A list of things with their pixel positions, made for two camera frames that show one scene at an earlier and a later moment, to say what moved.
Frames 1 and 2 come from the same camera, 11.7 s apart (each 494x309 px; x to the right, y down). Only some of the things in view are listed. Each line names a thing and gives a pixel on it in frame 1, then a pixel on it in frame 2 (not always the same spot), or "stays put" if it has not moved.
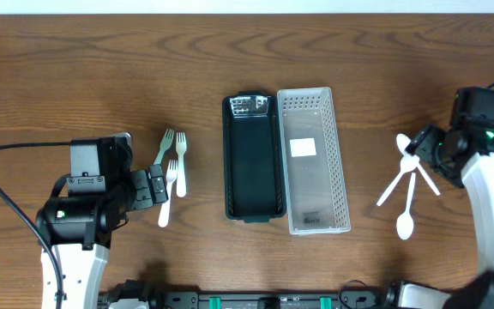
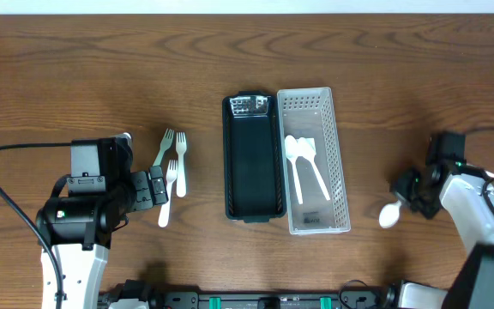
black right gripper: x=421 y=145 → x=412 y=189
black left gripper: x=142 y=190 stays put
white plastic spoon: x=402 y=141 → x=291 y=148
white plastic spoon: x=407 y=163 → x=306 y=148
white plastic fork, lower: x=171 y=175 stays put
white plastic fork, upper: x=181 y=148 stays put
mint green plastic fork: x=165 y=142 stays put
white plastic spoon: x=405 y=222 → x=388 y=215
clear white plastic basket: x=311 y=160 stays put
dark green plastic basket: x=253 y=166 stays put
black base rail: x=351 y=298 stays put
